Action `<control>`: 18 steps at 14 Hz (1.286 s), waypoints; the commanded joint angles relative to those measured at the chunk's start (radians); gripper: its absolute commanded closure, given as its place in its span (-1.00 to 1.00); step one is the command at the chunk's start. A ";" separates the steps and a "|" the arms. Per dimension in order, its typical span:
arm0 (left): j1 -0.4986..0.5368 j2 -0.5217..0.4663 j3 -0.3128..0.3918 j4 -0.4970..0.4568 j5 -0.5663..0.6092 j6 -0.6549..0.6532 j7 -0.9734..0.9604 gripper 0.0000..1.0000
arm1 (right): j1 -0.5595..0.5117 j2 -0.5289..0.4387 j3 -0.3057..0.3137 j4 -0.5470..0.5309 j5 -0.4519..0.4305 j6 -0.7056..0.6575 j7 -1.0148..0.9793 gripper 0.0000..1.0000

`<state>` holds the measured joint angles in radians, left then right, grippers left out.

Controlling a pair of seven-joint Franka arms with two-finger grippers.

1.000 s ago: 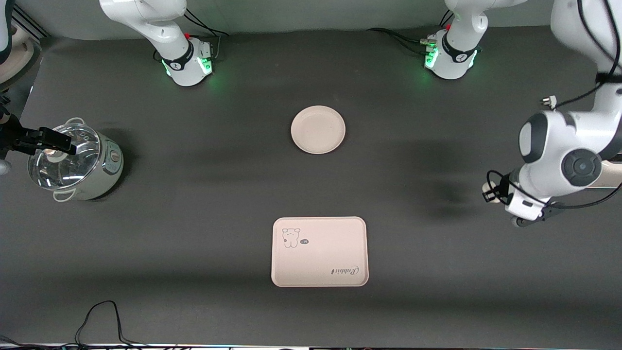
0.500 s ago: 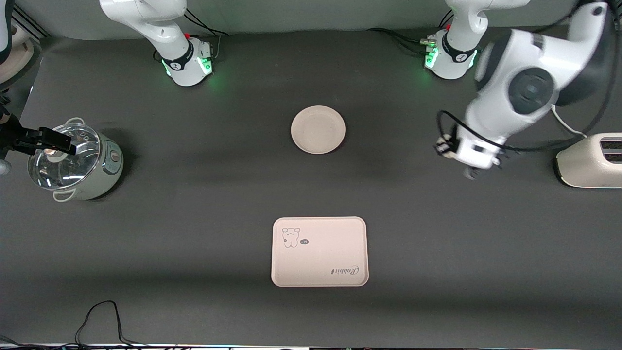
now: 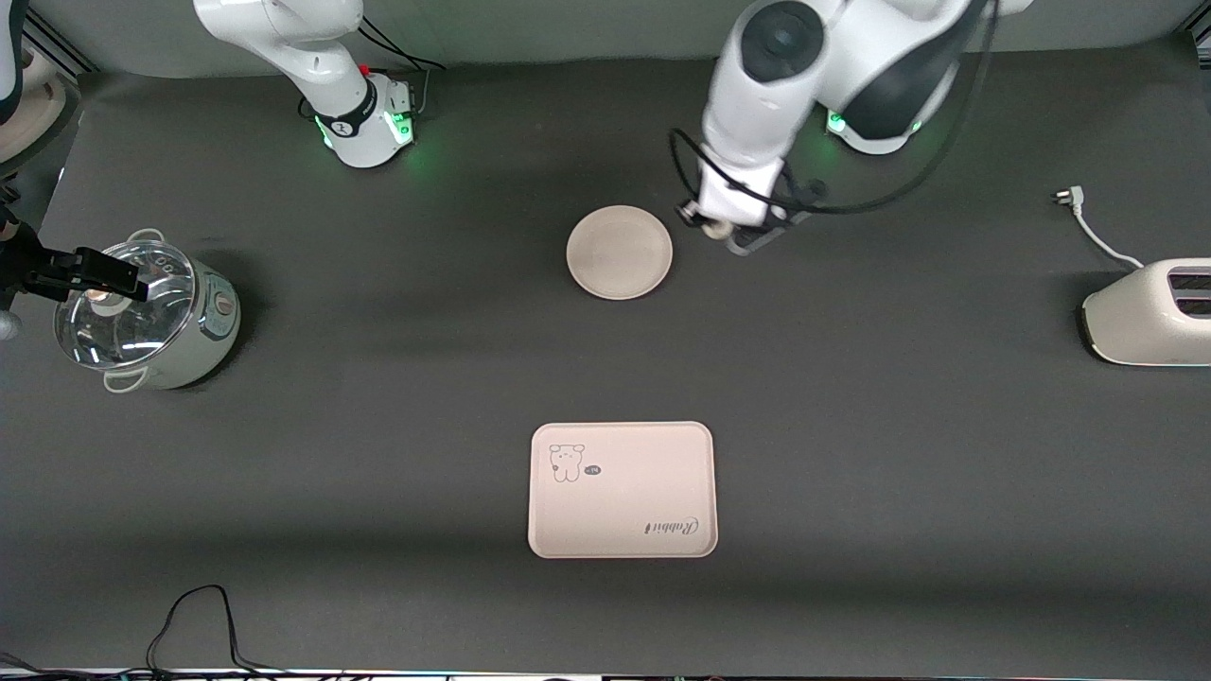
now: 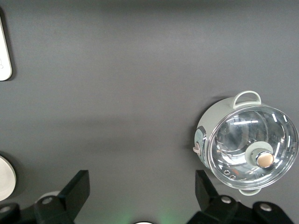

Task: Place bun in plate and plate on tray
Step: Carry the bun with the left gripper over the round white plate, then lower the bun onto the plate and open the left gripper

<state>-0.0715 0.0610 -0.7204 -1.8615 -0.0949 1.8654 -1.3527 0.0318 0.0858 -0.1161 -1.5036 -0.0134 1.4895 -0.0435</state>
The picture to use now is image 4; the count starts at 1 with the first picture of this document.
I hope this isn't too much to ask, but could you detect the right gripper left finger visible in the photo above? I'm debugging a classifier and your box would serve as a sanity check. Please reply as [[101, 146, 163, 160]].
[[34, 169, 91, 224]]

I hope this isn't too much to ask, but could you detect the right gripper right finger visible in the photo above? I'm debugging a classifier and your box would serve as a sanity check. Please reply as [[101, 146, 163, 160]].
[[186, 169, 239, 224]]

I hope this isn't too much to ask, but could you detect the round beige plate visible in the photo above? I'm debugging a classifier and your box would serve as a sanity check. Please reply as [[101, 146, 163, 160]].
[[0, 151, 17, 202]]

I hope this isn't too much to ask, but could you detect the beige rectangular rabbit tray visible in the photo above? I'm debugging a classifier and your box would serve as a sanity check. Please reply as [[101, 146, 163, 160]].
[[0, 8, 13, 82]]

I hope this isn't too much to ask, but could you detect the glass pot lid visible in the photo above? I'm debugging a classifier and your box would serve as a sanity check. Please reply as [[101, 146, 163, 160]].
[[207, 105, 299, 190]]

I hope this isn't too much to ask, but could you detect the pale green electric pot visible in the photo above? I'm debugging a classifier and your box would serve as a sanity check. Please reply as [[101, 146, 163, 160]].
[[192, 90, 299, 197]]

